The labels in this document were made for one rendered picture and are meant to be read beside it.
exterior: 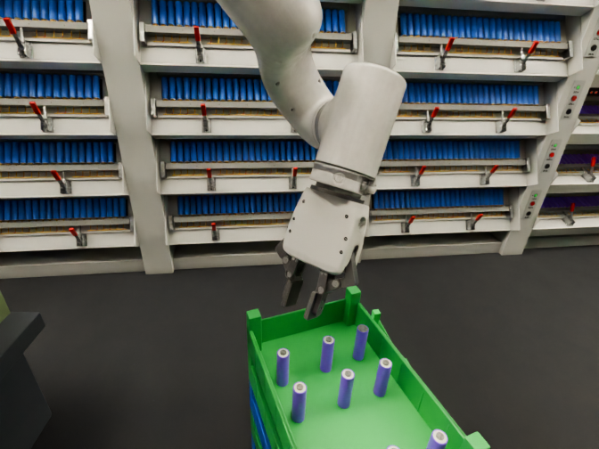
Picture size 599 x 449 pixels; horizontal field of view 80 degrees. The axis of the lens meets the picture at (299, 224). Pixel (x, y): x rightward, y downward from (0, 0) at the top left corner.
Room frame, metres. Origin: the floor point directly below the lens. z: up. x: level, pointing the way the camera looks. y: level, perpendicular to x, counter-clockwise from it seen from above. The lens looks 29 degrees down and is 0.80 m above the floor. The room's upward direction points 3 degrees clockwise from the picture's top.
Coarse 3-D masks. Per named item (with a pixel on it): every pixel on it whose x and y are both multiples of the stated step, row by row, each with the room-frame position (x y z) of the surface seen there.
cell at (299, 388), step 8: (296, 384) 0.31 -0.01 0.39; (304, 384) 0.31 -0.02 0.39; (296, 392) 0.30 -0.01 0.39; (304, 392) 0.30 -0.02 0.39; (296, 400) 0.30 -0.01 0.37; (304, 400) 0.30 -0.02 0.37; (296, 408) 0.30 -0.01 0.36; (304, 408) 0.30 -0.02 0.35; (296, 416) 0.30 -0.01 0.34; (304, 416) 0.30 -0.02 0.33
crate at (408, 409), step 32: (352, 288) 0.50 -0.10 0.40; (256, 320) 0.42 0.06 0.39; (288, 320) 0.45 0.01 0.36; (320, 320) 0.48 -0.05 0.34; (352, 320) 0.49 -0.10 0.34; (256, 352) 0.37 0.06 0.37; (320, 352) 0.42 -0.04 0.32; (352, 352) 0.42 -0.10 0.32; (384, 352) 0.41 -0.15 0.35; (288, 384) 0.36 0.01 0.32; (320, 384) 0.36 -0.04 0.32; (416, 384) 0.34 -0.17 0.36; (288, 416) 0.31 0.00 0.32; (320, 416) 0.31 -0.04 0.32; (352, 416) 0.31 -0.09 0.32; (384, 416) 0.31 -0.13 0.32; (416, 416) 0.32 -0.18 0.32; (448, 416) 0.28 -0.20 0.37; (288, 448) 0.25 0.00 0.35; (320, 448) 0.27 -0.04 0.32; (352, 448) 0.27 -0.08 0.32; (384, 448) 0.27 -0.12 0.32; (416, 448) 0.27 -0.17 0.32; (448, 448) 0.27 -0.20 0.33; (480, 448) 0.23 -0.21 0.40
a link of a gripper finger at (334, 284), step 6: (330, 282) 0.38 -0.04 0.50; (336, 282) 0.37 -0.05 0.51; (330, 288) 0.37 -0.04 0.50; (336, 288) 0.37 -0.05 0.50; (312, 294) 0.37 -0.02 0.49; (318, 294) 0.38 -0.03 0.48; (324, 294) 0.38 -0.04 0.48; (312, 300) 0.37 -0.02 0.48; (318, 300) 0.37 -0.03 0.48; (324, 300) 0.38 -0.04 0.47; (312, 306) 0.37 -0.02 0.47; (318, 306) 0.37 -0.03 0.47; (306, 312) 0.36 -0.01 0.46; (312, 312) 0.37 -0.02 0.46; (318, 312) 0.37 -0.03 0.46; (306, 318) 0.36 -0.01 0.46; (312, 318) 0.37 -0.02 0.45
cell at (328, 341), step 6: (330, 336) 0.40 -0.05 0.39; (324, 342) 0.38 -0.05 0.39; (330, 342) 0.39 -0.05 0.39; (324, 348) 0.38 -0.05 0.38; (330, 348) 0.38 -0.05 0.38; (324, 354) 0.38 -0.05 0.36; (330, 354) 0.38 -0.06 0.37; (324, 360) 0.38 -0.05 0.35; (330, 360) 0.38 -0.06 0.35; (324, 366) 0.38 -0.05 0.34; (330, 366) 0.38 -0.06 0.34
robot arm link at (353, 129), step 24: (360, 72) 0.47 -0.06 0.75; (384, 72) 0.46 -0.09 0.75; (336, 96) 0.48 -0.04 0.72; (360, 96) 0.45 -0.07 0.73; (384, 96) 0.45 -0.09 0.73; (336, 120) 0.45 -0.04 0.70; (360, 120) 0.44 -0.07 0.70; (384, 120) 0.45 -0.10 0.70; (336, 144) 0.43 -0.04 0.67; (360, 144) 0.43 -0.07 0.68; (384, 144) 0.45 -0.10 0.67; (360, 168) 0.42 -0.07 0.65
